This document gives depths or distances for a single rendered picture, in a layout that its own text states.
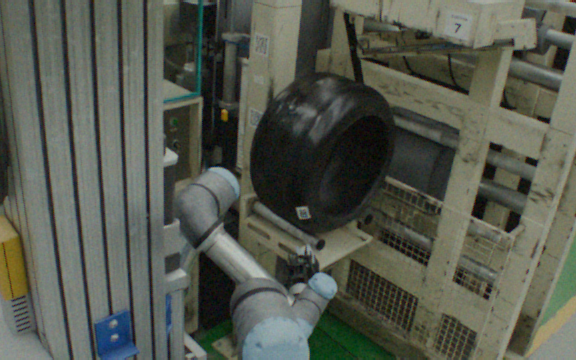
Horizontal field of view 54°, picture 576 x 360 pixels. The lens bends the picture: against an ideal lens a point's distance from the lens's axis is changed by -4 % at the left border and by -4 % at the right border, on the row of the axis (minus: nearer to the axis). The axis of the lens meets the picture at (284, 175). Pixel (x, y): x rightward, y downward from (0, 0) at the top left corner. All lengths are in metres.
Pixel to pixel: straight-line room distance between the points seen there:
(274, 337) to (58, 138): 0.48
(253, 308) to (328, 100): 0.98
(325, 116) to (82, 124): 1.06
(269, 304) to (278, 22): 1.23
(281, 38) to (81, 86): 1.26
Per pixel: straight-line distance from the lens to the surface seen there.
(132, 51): 0.96
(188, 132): 2.36
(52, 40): 0.90
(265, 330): 1.03
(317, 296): 1.54
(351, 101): 1.93
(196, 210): 1.44
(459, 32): 1.94
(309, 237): 2.09
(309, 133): 1.85
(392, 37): 2.24
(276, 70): 2.13
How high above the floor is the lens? 2.05
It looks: 27 degrees down
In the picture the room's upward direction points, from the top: 6 degrees clockwise
